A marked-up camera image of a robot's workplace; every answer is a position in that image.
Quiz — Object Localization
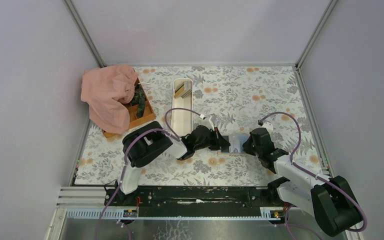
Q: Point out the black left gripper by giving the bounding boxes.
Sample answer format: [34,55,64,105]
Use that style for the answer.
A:
[192,126,229,151]

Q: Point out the silver VIP card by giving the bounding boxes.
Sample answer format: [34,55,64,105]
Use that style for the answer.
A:
[229,134,248,154]

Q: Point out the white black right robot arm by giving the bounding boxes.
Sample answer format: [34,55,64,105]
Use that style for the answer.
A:
[242,127,367,237]

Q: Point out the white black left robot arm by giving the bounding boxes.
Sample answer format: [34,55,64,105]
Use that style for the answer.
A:
[115,121,231,206]

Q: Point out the long white plastic tray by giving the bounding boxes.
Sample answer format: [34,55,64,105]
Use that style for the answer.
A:
[170,77,194,137]

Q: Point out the orange wooden organizer tray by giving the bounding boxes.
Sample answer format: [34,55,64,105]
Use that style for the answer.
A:
[101,78,157,139]

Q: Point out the dark green items in organizer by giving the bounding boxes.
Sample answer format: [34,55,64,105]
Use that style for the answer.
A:
[130,84,146,119]

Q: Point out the pink crumpled cloth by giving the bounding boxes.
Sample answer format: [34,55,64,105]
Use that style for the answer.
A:
[80,65,139,134]

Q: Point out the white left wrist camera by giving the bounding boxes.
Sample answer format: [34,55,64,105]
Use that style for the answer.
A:
[199,114,215,130]

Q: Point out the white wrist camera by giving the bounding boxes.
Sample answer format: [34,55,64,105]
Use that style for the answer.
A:
[199,114,215,130]
[261,121,274,134]

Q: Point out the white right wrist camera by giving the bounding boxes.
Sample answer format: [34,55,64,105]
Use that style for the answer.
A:
[261,121,274,134]

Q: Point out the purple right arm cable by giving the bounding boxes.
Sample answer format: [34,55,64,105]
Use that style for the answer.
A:
[257,111,368,240]

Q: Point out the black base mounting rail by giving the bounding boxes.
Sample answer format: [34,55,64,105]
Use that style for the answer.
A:
[104,185,287,212]

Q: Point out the slotted aluminium cable duct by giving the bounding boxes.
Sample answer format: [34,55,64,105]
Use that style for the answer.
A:
[66,207,284,221]

